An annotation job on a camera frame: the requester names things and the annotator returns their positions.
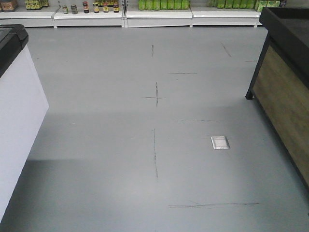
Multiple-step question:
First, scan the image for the dark sauce jar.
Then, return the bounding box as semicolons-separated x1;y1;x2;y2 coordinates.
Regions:
113;2;119;13

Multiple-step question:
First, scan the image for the brown sauce jar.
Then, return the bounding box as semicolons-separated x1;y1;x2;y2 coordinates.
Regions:
103;2;109;13

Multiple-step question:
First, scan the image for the white store shelf unit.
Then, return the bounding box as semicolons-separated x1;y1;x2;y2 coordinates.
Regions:
0;0;260;28

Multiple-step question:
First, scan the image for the small grey lid jar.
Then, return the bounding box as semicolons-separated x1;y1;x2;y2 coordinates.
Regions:
70;4;78;15

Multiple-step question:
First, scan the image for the red lid sauce jar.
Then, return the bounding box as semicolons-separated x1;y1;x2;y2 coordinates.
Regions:
82;1;89;14

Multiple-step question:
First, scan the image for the wood and black display stand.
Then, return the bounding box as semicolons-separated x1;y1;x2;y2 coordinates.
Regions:
245;7;309;187

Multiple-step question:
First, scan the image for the yellow label sauce jar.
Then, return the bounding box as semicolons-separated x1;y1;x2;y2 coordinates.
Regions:
93;2;99;14

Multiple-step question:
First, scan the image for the metal floor outlet cover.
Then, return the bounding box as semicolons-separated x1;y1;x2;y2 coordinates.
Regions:
211;136;230;150

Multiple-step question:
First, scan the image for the small green lid jar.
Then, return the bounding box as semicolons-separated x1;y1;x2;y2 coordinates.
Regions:
62;5;69;15

